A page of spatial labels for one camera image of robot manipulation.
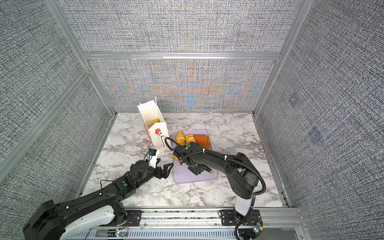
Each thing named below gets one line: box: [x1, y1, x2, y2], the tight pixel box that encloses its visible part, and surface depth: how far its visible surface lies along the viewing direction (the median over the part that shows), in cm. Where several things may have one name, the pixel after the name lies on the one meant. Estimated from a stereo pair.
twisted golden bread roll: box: [185, 134, 197, 145], surface depth 102 cm
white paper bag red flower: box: [137, 96, 170, 150], surface depth 89 cm
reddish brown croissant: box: [193, 134, 210, 150], surface depth 102 cm
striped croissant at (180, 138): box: [175, 130, 186, 146], surface depth 102 cm
